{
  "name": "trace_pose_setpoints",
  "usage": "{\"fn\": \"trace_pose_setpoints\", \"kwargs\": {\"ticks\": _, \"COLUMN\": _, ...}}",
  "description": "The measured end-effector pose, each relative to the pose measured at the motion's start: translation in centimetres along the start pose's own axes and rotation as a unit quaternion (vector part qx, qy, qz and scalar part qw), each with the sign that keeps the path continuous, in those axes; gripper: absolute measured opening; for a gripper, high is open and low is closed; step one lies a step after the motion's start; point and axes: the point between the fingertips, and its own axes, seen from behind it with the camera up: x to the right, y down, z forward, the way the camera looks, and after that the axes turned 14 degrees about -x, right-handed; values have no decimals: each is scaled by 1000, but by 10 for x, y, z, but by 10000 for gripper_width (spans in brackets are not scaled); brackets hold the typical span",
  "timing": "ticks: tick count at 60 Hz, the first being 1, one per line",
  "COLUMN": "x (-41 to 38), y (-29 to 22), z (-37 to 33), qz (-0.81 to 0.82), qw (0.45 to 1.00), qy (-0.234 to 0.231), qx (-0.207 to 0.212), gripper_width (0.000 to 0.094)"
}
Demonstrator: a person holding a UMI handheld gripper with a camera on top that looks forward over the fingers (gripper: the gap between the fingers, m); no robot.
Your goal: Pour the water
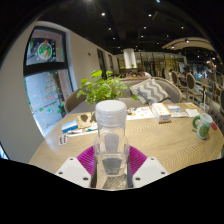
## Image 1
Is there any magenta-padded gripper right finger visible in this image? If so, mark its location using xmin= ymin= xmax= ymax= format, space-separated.
xmin=128 ymin=145 xmax=170 ymax=189

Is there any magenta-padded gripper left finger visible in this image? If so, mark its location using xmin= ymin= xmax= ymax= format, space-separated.
xmin=54 ymin=145 xmax=96 ymax=189

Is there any clear plastic bottle white cap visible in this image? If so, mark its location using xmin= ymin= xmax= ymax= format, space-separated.
xmin=93 ymin=99 xmax=131 ymax=190

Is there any blue and white small box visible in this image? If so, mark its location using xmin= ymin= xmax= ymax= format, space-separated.
xmin=61 ymin=119 xmax=79 ymax=134

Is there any white printed paper sheet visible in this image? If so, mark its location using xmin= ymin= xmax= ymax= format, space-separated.
xmin=125 ymin=106 xmax=155 ymax=121

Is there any white cardboard box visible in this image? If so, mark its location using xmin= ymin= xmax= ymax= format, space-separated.
xmin=151 ymin=102 xmax=172 ymax=124

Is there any white paper leaflet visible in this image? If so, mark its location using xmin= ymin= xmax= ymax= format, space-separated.
xmin=170 ymin=110 xmax=190 ymax=119

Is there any small flat white blue box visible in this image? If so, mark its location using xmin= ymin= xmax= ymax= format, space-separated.
xmin=166 ymin=104 xmax=183 ymax=113

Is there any green and white mug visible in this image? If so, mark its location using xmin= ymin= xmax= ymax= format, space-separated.
xmin=192 ymin=112 xmax=214 ymax=140

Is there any yellow and white card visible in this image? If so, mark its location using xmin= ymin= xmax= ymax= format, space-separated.
xmin=184 ymin=102 xmax=198 ymax=110

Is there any grey white chevron cushion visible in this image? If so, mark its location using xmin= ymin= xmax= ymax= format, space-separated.
xmin=129 ymin=78 xmax=170 ymax=106

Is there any green potted plant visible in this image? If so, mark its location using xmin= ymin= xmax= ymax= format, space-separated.
xmin=76 ymin=69 xmax=138 ymax=105

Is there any grey tufted armchair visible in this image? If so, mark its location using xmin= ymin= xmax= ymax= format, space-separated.
xmin=207 ymin=105 xmax=224 ymax=132

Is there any round colourful window decoration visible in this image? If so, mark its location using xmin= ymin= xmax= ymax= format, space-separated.
xmin=37 ymin=40 xmax=54 ymax=61

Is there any group of ceiling spotlights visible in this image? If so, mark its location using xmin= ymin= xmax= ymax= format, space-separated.
xmin=83 ymin=0 xmax=191 ymax=44

